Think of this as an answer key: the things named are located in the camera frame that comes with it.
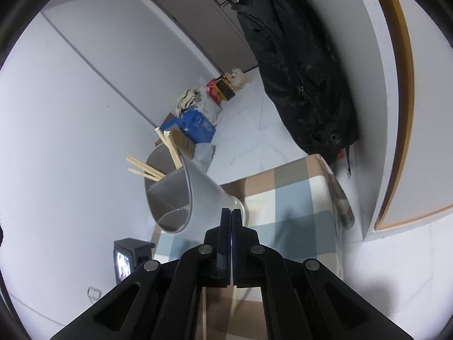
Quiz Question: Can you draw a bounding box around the white plastic bag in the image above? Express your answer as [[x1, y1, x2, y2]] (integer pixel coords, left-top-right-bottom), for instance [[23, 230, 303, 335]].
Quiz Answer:
[[176, 78, 225, 125]]

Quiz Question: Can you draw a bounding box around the grey plastic mailer bag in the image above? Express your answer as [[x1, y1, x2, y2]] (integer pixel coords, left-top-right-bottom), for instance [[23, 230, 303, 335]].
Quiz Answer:
[[193, 142, 216, 174]]

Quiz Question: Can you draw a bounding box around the grey door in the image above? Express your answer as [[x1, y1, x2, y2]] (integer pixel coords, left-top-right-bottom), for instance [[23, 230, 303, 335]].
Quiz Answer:
[[143, 0, 260, 75]]

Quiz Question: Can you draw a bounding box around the checkered tablecloth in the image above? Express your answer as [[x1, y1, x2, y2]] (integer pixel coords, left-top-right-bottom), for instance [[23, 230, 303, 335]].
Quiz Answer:
[[152, 154, 354, 340]]

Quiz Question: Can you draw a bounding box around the red paper bag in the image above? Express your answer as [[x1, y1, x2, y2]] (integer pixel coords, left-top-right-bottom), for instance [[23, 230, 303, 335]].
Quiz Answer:
[[206, 78, 223, 104]]

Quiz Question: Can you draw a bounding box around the grey utensil holder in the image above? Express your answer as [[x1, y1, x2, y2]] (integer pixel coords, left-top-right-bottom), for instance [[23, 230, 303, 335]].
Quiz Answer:
[[143, 143, 250, 236]]

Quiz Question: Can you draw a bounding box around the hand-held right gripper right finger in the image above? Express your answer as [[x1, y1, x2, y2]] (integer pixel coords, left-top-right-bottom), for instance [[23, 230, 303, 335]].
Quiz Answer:
[[232, 208, 414, 340]]

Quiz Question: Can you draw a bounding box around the folded beige cloth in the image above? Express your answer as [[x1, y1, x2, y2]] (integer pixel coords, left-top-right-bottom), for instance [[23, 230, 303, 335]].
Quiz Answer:
[[176, 88, 202, 112]]

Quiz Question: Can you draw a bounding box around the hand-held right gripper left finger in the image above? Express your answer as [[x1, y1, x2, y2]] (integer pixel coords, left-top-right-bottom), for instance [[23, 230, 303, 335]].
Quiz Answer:
[[50, 208, 231, 340]]

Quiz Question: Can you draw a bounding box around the black and yellow paper bag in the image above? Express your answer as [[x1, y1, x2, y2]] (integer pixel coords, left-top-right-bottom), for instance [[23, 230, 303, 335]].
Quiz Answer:
[[214, 76, 236, 101]]

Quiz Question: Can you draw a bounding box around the beige plastic bag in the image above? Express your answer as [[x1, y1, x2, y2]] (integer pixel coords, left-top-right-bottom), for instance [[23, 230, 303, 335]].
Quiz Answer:
[[226, 67, 255, 89]]

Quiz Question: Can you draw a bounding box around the blue cardboard box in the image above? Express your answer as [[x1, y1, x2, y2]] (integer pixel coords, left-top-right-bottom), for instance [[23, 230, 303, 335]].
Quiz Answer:
[[160, 110, 216, 144]]

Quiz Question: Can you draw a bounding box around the white wardrobe door wooden trim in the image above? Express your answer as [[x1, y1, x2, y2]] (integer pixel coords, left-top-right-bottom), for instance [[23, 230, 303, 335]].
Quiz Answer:
[[368, 0, 453, 232]]

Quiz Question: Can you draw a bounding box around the brown cardboard box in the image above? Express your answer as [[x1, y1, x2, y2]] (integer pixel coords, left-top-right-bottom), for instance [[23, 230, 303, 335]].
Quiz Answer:
[[169, 127, 196, 159]]

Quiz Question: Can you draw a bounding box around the black backpack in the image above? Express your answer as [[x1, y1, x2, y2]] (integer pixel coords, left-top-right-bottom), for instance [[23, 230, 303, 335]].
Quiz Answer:
[[232, 0, 360, 176]]

